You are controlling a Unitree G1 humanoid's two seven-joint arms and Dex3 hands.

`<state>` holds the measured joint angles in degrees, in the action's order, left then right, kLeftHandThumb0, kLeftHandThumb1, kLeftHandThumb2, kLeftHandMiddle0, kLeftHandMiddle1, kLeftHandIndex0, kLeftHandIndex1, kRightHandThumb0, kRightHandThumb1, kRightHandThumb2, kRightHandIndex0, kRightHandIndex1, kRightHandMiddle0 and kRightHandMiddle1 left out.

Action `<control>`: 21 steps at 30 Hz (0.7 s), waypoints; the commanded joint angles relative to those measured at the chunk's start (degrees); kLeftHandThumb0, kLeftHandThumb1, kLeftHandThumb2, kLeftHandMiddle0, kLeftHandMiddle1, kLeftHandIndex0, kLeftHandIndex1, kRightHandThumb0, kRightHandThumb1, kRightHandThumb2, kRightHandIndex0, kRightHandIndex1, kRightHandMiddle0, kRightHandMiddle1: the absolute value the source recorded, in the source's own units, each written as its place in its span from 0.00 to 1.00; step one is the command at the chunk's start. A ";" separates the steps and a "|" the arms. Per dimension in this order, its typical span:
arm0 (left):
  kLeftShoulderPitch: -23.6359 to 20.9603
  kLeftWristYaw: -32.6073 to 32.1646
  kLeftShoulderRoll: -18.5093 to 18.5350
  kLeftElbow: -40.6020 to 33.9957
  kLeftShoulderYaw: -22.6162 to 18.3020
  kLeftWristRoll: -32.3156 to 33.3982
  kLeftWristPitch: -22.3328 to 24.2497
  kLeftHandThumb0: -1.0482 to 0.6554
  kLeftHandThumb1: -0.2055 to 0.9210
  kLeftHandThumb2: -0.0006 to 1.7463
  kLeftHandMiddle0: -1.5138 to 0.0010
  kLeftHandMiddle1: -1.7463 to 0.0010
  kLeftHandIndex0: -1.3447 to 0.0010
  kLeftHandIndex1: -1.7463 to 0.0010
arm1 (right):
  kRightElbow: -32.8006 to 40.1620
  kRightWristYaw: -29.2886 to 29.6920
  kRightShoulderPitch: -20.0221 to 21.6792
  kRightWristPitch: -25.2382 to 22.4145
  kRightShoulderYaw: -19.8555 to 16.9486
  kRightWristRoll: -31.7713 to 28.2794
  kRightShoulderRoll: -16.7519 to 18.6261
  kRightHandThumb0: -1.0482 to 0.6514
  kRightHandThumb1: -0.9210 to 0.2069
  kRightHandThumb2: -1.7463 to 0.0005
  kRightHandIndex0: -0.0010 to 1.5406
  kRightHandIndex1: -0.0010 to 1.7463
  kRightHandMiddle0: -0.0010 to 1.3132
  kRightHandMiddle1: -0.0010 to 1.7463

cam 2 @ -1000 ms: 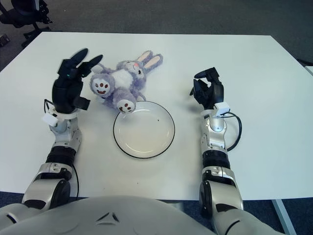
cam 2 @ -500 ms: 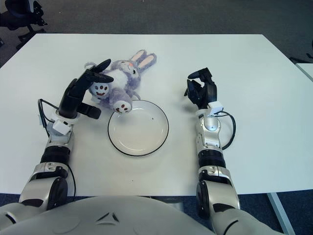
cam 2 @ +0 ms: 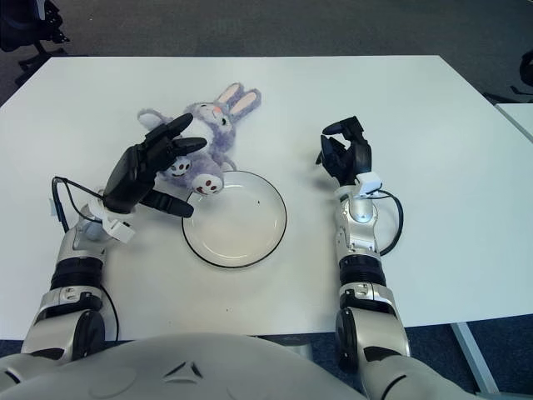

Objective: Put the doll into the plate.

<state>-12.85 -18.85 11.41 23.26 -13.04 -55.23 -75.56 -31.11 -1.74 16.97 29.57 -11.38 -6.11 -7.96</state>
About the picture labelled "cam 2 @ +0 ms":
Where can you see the black office chair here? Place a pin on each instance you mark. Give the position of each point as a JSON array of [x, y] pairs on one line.
[[21, 37]]

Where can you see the purple plush bunny doll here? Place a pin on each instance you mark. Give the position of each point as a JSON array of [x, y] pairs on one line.
[[216, 125]]

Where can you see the white neighbouring table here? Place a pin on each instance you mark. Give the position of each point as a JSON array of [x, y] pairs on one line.
[[520, 118]]

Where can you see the grey metal table leg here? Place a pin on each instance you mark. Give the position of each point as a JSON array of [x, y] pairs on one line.
[[474, 358]]

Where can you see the white plate black rim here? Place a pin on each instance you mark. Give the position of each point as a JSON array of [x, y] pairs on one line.
[[237, 233]]

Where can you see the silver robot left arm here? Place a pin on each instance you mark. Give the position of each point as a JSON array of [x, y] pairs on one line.
[[71, 266]]

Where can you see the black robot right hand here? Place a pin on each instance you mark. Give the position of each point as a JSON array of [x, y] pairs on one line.
[[354, 158]]

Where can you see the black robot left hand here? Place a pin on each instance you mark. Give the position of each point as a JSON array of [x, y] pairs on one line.
[[129, 179]]

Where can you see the grey robot torso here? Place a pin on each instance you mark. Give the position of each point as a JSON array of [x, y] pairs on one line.
[[187, 375]]

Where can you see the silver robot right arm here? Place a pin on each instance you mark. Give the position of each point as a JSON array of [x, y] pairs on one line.
[[362, 233]]

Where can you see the grey table base bar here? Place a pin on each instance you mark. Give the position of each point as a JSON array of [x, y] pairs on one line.
[[302, 348]]

